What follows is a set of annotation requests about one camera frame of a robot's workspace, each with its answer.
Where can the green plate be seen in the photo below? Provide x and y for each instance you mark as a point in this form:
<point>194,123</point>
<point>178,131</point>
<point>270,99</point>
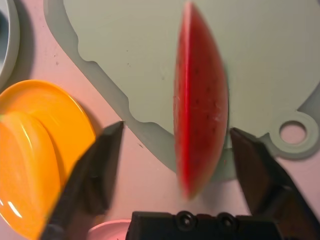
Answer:
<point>13,37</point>

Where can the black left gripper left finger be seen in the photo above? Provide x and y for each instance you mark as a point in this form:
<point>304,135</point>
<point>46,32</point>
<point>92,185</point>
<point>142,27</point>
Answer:
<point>92,180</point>

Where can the pink plate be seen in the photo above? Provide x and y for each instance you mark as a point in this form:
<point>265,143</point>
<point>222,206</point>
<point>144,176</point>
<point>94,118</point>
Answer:
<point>110,230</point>

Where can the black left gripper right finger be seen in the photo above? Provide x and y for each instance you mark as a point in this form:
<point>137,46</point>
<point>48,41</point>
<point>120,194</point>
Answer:
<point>265,180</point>

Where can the yellow banana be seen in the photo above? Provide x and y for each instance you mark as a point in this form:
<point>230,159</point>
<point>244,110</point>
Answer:
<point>25,162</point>

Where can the yellow plate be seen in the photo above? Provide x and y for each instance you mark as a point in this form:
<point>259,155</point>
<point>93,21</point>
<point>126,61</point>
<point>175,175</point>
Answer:
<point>70,112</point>

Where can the red watermelon slice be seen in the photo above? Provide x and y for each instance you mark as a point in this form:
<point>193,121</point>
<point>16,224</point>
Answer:
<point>200,112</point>

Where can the green cutting mat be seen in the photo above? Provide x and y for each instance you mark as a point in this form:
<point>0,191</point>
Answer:
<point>137,50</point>

